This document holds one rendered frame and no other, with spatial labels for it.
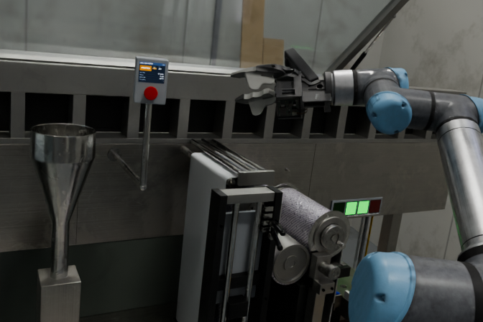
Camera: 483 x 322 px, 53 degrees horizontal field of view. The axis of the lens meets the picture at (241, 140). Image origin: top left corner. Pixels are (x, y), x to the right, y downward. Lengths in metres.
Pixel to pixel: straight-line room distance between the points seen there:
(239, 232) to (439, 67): 3.26
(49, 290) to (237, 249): 0.45
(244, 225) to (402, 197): 1.07
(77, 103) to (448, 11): 3.35
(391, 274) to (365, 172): 1.26
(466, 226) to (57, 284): 0.89
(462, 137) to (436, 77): 3.31
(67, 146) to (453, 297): 0.79
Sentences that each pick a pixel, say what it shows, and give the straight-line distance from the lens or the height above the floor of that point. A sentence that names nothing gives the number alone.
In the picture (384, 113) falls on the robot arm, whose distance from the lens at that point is 0.92.
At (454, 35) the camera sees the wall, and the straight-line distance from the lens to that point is 4.15.
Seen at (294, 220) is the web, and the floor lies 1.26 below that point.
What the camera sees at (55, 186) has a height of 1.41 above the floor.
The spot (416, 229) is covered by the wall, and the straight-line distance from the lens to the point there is 4.37.
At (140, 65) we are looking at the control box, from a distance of 1.09.
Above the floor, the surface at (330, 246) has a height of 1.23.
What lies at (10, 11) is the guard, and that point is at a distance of 1.27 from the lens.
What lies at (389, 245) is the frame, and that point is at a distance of 2.41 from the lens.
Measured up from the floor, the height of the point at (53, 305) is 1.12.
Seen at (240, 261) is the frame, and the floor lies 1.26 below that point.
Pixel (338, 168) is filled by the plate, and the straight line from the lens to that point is 1.83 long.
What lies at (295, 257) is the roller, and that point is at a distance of 1.41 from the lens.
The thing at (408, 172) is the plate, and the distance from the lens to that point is 2.09.
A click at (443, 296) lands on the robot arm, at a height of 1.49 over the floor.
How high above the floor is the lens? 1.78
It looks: 12 degrees down
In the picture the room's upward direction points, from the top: 7 degrees clockwise
